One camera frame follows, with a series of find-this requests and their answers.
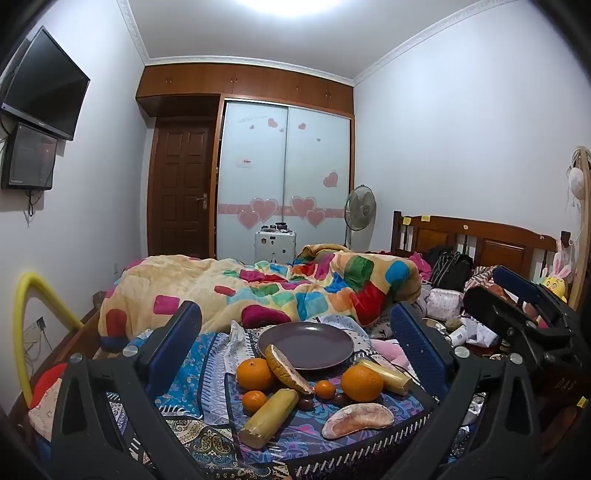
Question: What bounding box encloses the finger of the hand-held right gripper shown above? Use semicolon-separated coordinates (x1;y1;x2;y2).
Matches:
492;265;578;324
463;285;546;345

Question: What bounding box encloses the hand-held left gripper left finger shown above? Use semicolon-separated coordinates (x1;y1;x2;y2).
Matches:
50;300;219;480

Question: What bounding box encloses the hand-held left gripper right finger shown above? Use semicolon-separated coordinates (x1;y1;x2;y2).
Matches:
390;301;541;480

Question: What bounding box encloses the large orange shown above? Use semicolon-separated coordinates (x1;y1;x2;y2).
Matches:
342;364;384;400
236;357;277;392

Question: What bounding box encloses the peeled pink pomelo segment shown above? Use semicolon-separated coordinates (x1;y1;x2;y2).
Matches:
322;403;396;439

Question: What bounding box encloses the purple plate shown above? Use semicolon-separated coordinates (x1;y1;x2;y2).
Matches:
257;322;354;371

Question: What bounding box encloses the pomelo slice with peel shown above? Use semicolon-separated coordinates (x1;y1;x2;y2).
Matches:
264;344;315;396

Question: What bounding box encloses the pink cloth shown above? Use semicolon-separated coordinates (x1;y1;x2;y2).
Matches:
372;339;408;371

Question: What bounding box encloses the striped cloth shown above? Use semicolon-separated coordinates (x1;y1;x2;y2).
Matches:
468;265;498;291

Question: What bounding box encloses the blue patterned bedsheet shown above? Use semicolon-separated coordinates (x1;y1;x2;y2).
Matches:
28;318;485;480

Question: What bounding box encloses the yellow plush toy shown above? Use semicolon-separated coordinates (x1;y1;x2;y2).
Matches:
542;256;571;304

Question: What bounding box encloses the wooden bed headboard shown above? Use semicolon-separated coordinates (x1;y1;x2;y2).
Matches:
392;210;559;278

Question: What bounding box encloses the pink dotted pouch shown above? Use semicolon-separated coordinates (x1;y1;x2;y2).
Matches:
425;288;465;322

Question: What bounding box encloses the black backpack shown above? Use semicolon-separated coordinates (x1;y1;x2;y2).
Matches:
427;247;474;292

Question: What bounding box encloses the wooden hoop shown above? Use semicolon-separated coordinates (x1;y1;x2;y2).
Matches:
568;147;591;311

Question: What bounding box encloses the colourful patchwork blanket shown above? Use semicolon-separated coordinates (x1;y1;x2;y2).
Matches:
99;244;422;352

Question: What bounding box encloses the white fluffy pompom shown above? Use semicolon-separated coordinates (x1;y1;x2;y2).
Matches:
567;167;585;200

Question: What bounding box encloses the red cloth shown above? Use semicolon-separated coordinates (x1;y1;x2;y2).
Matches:
28;362;70;411

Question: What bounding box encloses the white suitcase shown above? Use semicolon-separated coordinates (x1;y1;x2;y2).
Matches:
254;231;297;265

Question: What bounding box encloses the standing fan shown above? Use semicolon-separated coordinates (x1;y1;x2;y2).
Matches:
344;185;378;250

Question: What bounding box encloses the brown wooden door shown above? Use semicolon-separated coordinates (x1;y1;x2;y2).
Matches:
148;116;218;257

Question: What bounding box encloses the wooden wardrobe with heart stickers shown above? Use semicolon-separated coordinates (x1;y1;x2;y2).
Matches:
135;64;355;259

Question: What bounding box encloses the white wall socket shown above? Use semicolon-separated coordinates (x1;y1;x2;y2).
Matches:
23;316;49;345

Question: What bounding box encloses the black cable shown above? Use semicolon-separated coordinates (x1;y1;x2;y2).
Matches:
25;187;45;217

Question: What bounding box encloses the small black wall monitor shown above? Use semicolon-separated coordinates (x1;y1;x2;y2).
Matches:
1;122;59;191

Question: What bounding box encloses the black wall television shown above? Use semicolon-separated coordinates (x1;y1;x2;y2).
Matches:
0;25;91;141

